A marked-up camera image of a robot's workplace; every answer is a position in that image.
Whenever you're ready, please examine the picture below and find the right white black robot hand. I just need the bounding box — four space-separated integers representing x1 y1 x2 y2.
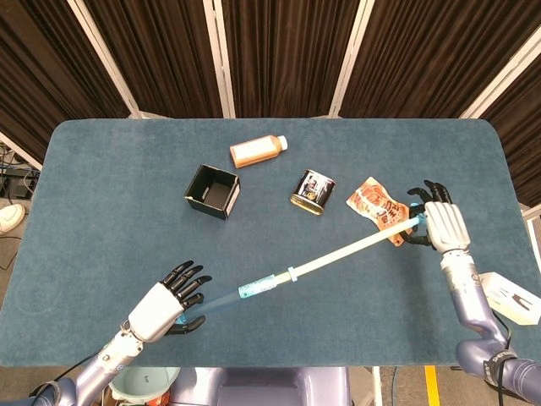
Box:
406 179 472 255

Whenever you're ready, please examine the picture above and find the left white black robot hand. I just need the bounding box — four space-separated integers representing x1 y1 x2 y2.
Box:
128 261 213 343

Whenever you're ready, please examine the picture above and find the light blue plastic tube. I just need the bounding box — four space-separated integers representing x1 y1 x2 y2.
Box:
177 266 299 326

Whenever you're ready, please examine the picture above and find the yellow green syringe plunger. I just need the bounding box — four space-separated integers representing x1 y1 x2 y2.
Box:
274 202 428 283

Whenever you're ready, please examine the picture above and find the purple robot base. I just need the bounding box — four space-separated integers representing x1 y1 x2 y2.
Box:
168 366 352 406

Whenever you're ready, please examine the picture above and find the pale teal plastic bucket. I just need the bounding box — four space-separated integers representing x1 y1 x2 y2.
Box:
110 366 182 401

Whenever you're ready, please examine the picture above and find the blue felt table mat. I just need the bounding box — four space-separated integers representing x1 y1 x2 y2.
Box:
0 118 541 368

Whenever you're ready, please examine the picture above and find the orange spouted drink pouch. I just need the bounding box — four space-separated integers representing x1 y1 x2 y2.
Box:
346 176 413 248

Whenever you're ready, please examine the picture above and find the white printed paper sheet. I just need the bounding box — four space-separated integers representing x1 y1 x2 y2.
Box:
479 272 541 326

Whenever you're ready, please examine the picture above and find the dark pleated screen panel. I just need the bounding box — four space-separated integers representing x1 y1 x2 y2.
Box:
329 0 541 120
0 0 140 164
205 0 373 119
460 29 541 219
69 0 236 119

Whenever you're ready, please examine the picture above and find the black open cardboard box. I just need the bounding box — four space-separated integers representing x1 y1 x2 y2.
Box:
183 163 242 222

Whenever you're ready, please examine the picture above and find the black gold tin can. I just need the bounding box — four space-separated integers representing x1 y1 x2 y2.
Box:
289 169 338 217

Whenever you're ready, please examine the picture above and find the white table leg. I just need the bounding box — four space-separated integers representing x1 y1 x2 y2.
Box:
371 366 384 406

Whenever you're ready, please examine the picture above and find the orange juice bottle white cap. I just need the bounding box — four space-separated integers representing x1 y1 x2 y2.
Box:
229 134 290 170

